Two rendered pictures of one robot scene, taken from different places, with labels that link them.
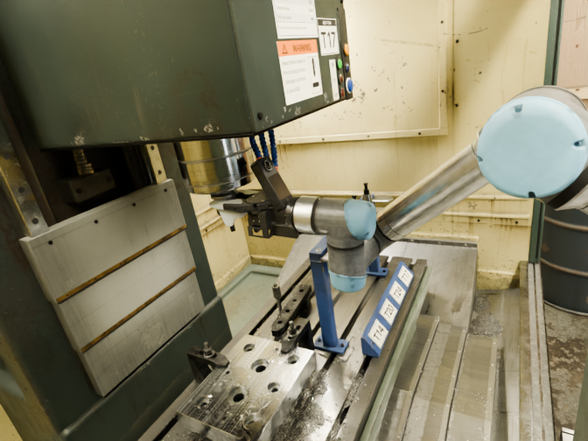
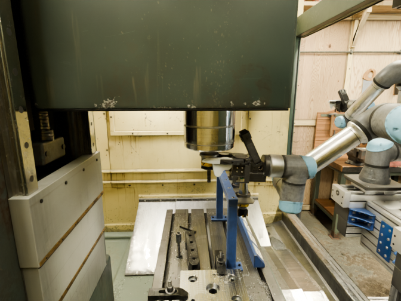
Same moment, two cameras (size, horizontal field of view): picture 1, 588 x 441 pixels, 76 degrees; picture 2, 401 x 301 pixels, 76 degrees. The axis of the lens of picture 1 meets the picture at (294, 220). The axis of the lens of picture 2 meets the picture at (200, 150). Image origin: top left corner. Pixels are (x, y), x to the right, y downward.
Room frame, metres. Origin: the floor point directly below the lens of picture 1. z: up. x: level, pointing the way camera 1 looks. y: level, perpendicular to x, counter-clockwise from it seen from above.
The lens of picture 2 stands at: (0.19, 0.62, 1.65)
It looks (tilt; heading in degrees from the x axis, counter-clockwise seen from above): 13 degrees down; 325
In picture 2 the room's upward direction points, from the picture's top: straight up
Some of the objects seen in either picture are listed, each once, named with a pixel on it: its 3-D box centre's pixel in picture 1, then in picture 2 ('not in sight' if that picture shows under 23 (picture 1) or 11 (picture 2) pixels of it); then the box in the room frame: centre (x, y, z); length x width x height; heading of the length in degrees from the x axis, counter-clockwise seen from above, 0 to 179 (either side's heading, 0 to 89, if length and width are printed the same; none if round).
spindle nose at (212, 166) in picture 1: (215, 157); (209, 127); (0.82, 0.15, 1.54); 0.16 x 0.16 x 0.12
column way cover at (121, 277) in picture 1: (136, 280); (76, 241); (1.06, 0.52, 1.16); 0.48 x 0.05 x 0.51; 148
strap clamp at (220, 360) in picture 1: (210, 363); (168, 300); (0.84, 0.30, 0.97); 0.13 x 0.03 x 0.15; 58
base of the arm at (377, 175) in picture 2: not in sight; (375, 171); (0.76, -0.97, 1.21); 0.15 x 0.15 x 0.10
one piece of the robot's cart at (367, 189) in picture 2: not in sight; (376, 185); (0.75, -0.98, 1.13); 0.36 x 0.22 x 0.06; 55
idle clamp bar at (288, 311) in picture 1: (292, 313); (191, 252); (1.07, 0.06, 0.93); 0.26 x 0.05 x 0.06; 153
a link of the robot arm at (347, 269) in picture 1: (350, 259); (290, 193); (0.69, -0.10, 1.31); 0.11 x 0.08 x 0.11; 140
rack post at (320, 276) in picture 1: (325, 304); (231, 237); (0.92, -0.05, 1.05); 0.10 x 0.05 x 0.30; 58
